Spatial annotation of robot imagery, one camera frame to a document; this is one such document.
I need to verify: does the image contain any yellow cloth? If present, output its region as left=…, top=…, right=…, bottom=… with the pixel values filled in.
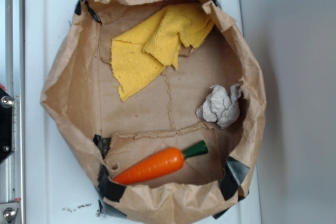
left=110, top=3, right=214, bottom=102

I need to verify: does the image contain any brown paper bag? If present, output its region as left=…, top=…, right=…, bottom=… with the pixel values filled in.
left=41, top=0, right=266, bottom=223

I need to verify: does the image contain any crumpled white paper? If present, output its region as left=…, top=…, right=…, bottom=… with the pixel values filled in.
left=196, top=83, right=242, bottom=130

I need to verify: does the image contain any orange toy carrot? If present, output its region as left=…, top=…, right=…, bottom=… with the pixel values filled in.
left=112, top=140, right=208, bottom=185

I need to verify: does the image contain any black metal bracket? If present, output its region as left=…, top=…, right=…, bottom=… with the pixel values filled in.
left=0, top=88, right=14, bottom=163

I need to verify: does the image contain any aluminium rail frame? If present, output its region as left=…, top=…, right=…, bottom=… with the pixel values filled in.
left=1, top=0, right=25, bottom=223

